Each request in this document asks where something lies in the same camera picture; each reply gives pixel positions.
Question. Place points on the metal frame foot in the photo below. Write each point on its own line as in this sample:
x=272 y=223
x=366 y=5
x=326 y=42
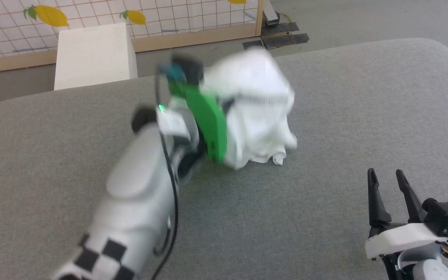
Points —
x=270 y=13

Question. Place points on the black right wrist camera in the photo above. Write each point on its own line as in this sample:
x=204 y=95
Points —
x=445 y=216

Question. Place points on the white rectangular box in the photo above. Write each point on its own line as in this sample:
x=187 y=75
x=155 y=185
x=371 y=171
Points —
x=93 y=54

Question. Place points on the grey fabric sofa surface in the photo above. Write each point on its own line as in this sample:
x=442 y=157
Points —
x=305 y=217

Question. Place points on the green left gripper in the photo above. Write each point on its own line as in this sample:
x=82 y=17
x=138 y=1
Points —
x=208 y=120

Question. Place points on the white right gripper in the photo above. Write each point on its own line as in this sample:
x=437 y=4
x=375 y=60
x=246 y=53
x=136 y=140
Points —
x=403 y=237

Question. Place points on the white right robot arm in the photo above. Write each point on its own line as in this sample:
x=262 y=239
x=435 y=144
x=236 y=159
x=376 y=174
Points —
x=430 y=270

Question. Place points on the black floor mat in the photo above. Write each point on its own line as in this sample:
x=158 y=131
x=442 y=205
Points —
x=282 y=27
x=286 y=40

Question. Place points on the white garment with grey stitching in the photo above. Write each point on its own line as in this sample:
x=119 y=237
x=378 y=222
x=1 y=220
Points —
x=259 y=116

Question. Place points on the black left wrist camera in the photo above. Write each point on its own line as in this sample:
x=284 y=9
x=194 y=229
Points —
x=189 y=68

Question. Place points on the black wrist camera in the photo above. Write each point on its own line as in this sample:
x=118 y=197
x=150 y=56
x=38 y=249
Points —
x=189 y=68
x=445 y=216

